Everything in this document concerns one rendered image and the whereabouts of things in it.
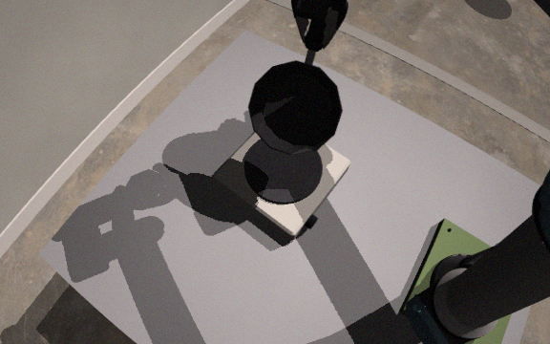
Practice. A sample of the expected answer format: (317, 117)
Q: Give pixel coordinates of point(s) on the black frying pan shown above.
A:
(295, 107)

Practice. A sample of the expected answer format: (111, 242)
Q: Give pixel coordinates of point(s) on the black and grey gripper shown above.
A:
(334, 19)

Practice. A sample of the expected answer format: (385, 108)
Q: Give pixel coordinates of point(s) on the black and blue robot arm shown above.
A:
(512, 275)

